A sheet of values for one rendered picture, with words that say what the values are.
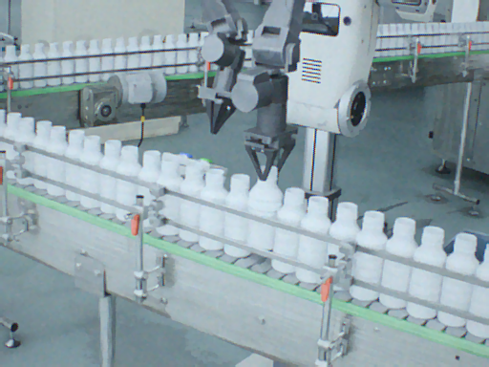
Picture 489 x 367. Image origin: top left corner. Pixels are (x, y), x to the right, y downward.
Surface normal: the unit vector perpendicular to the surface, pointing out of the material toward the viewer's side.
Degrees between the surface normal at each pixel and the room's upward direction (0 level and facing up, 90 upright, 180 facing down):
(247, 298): 90
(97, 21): 90
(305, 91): 90
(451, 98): 90
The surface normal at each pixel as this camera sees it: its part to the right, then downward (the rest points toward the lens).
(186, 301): -0.57, 0.20
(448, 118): -0.80, 0.13
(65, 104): 0.61, 0.25
